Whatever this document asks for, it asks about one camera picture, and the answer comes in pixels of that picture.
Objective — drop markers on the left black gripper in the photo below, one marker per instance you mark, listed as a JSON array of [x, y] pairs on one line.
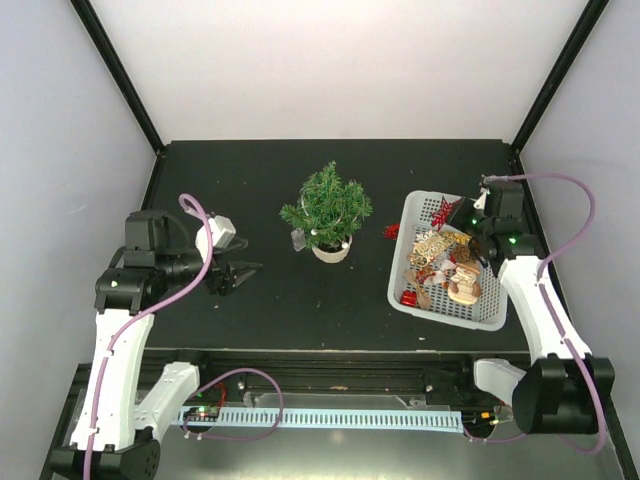
[[225, 282]]

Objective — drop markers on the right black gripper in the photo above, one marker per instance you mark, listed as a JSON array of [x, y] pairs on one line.
[[456, 217]]

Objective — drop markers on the red star ornament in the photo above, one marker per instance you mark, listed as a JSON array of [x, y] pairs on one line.
[[441, 215]]

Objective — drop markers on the brown pine cone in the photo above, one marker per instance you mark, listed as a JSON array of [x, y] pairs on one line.
[[461, 253]]

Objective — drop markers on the clear battery box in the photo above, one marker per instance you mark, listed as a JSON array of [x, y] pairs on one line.
[[298, 238]]

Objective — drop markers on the red berry sprig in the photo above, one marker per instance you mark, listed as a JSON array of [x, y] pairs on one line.
[[392, 231]]

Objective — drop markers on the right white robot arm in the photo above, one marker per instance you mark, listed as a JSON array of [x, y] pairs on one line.
[[566, 388]]

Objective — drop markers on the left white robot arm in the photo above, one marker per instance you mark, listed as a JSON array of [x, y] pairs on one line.
[[117, 436]]

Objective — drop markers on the white tree pot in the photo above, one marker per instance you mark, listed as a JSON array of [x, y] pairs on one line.
[[333, 255]]

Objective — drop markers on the small green christmas tree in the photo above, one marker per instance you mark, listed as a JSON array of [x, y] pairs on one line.
[[328, 209]]

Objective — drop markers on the white perforated plastic basket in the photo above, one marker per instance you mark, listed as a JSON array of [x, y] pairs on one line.
[[487, 314]]

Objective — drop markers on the wooden snowman ornament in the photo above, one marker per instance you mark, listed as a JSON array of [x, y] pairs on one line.
[[464, 287]]

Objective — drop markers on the red gift box ornament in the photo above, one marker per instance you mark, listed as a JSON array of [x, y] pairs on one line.
[[408, 298]]

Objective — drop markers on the left circuit board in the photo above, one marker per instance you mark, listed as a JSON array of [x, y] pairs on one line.
[[201, 414]]

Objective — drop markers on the circuit board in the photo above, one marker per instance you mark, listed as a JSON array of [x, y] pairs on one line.
[[487, 417], [201, 414]]

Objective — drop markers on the right circuit board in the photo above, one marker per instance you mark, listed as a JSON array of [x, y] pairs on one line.
[[487, 417]]

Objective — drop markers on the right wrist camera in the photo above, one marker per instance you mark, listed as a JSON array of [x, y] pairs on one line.
[[480, 202]]

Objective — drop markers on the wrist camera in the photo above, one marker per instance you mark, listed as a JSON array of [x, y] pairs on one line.
[[222, 232], [480, 202]]

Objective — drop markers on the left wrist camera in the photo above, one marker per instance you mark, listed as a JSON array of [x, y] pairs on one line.
[[222, 232]]

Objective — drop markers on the white slotted cable duct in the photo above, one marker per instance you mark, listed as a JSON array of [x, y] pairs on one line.
[[352, 419]]

